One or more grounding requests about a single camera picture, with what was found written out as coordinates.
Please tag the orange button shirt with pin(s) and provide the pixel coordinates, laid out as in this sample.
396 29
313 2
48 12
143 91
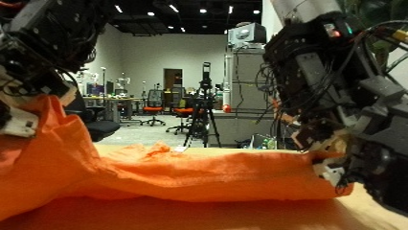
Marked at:
161 182

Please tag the tall grey filing cabinet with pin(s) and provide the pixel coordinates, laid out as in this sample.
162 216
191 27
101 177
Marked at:
250 83

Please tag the green bottles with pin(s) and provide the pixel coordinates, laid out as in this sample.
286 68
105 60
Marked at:
268 143

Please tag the ceiling light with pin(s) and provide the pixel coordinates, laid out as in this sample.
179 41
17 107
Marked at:
255 11
150 13
173 8

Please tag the wooden office desk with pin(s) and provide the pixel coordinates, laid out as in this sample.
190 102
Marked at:
114 100

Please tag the low grey cabinet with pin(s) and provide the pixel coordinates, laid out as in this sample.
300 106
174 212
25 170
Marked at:
242 127

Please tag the small red ball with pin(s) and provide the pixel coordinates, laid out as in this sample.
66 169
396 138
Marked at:
226 108

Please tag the grey monitor box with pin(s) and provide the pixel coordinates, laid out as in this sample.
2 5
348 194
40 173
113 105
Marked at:
246 33

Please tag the black office chair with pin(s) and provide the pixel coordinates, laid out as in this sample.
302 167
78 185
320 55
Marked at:
100 127

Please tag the brown door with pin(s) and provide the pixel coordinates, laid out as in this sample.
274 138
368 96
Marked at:
171 78

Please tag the orange seat office chair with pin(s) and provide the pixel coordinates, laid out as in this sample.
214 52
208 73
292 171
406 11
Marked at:
153 109
182 111

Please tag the black camera tripod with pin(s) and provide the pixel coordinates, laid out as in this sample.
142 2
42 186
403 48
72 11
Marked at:
204 111

